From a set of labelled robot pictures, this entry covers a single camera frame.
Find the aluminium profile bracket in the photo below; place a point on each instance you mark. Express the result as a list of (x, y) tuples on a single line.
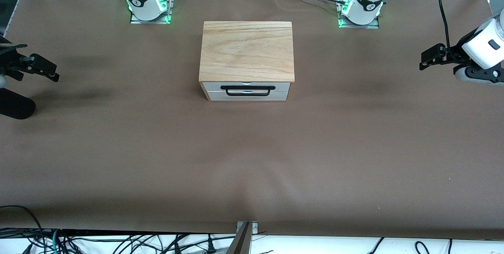
[(242, 240)]

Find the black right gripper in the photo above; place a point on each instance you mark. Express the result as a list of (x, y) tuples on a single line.
[(8, 60)]

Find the brown table cover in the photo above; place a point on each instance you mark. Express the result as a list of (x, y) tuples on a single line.
[(252, 159)]

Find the light wooden drawer cabinet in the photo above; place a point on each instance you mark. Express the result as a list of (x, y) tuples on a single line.
[(246, 49)]

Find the black round-ended cylinder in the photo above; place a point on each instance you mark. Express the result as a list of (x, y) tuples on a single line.
[(13, 106)]

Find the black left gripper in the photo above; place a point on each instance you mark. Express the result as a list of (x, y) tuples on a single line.
[(455, 56)]

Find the white lower drawer front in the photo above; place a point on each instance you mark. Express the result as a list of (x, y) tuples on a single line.
[(214, 96)]

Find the aluminium arm base plate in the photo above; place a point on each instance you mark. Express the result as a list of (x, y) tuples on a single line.
[(170, 10), (346, 25)]

